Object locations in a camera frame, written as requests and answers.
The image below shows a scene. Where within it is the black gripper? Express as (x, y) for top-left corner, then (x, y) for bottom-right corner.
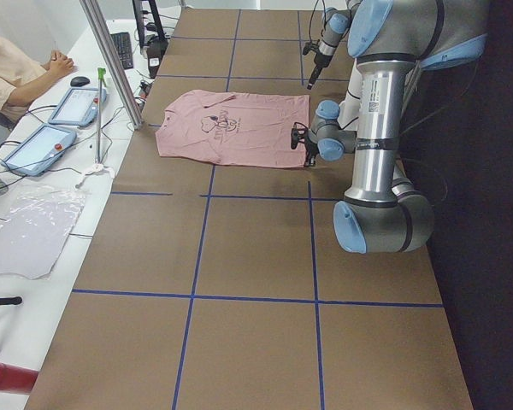
(307, 61), (328, 90)
(304, 130), (319, 167)

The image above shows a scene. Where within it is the pink Snoopy t-shirt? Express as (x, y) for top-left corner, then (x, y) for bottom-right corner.
(156, 90), (310, 168)

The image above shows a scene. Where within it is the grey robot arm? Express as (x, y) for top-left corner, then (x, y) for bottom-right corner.
(302, 1), (361, 90)
(292, 1), (490, 254)

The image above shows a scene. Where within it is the black box device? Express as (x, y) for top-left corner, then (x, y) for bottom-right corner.
(141, 35), (168, 79)

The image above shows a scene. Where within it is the brown paper table cover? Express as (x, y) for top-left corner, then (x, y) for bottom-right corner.
(27, 9), (471, 409)

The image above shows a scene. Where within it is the black keyboard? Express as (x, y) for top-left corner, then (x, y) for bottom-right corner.
(110, 32), (133, 69)

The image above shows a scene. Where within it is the metal rod with green tip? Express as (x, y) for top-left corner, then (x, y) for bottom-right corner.
(75, 67), (115, 189)

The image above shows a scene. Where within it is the black computer mouse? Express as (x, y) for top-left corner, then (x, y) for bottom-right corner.
(70, 76), (91, 87)

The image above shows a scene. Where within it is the far blue teach pendant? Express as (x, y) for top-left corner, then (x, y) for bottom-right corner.
(48, 87), (108, 126)

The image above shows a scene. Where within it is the blue teach pendant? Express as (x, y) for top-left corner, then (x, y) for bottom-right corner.
(2, 124), (77, 177)
(48, 87), (108, 126)

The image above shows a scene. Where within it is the near blue teach pendant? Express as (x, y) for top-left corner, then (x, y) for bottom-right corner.
(2, 124), (77, 177)

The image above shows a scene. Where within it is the clear plastic bag with paper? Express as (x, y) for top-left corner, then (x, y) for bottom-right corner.
(0, 185), (87, 279)

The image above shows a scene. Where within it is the seated person in beige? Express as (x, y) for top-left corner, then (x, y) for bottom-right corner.
(0, 37), (74, 122)

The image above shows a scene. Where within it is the red cylinder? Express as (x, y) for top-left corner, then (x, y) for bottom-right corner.
(0, 362), (38, 395)

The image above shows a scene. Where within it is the aluminium frame post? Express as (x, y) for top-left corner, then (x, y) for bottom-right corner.
(80, 0), (143, 130)

